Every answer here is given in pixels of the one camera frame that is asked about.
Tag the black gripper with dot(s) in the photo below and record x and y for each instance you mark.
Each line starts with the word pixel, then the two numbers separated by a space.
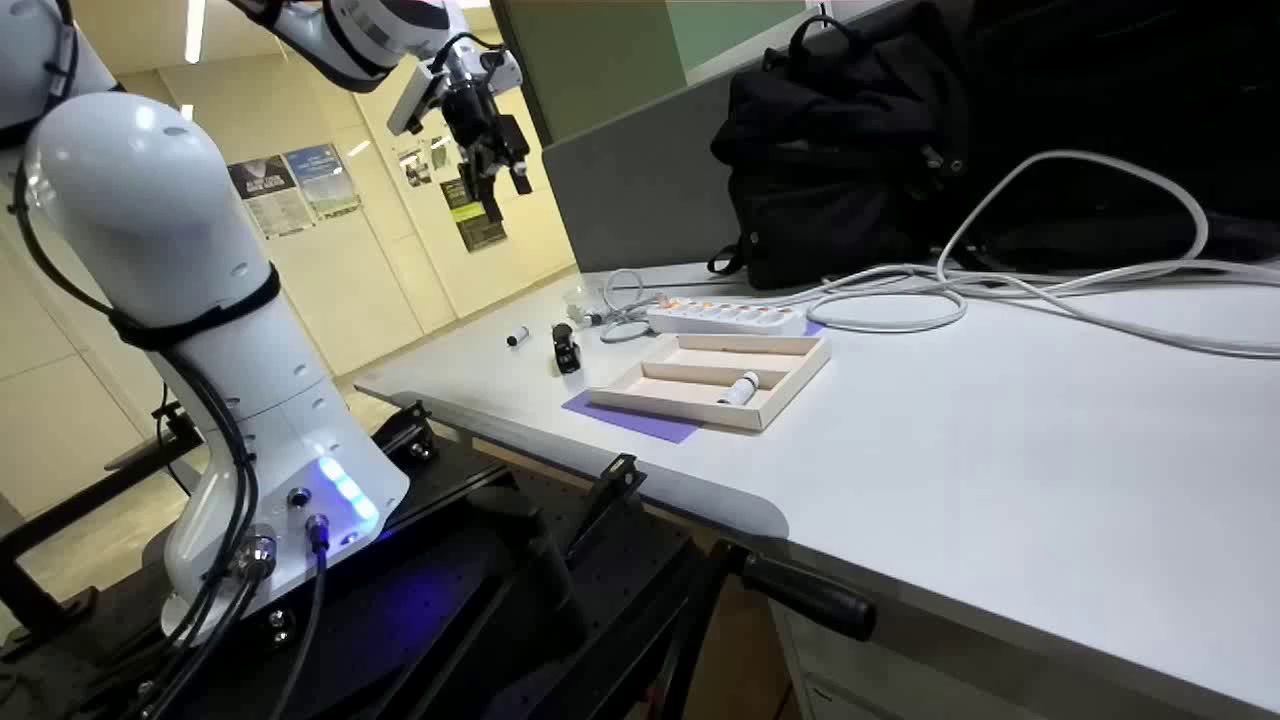
pixel 484 127

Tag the white six-socket power strip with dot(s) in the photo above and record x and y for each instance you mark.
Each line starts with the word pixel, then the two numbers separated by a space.
pixel 726 315

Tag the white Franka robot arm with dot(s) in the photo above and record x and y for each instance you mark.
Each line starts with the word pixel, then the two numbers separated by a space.
pixel 163 225

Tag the green and black poster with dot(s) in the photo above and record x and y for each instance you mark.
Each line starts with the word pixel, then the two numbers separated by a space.
pixel 483 232

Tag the grey partition panel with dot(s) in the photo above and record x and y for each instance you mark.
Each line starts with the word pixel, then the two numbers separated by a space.
pixel 642 200

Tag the small white plug adapter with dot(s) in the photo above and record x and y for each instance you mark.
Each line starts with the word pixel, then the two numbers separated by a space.
pixel 589 310

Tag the small grey cylinder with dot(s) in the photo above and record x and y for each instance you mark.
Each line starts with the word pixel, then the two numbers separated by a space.
pixel 517 338

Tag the small black object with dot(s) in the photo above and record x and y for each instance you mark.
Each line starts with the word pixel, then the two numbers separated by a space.
pixel 566 350

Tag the small white bottle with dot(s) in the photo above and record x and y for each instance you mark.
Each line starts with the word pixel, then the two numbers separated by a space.
pixel 743 389

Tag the light wooden tray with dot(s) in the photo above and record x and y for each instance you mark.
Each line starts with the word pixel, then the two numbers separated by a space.
pixel 744 400

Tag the black backpack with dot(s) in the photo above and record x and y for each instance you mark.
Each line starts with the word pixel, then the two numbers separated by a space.
pixel 842 160

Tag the black robot mounting stand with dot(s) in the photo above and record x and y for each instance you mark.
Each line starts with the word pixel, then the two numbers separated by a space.
pixel 443 600

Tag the black cloth pile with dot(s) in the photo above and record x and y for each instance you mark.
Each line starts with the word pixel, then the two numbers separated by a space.
pixel 1135 94

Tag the small wall photo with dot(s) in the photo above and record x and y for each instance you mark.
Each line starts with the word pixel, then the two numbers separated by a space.
pixel 443 154
pixel 413 171

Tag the blue wall poster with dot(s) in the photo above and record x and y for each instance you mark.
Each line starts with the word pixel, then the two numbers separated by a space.
pixel 326 183

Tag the dark wall poster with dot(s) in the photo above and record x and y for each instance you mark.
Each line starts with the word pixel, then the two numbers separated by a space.
pixel 266 192

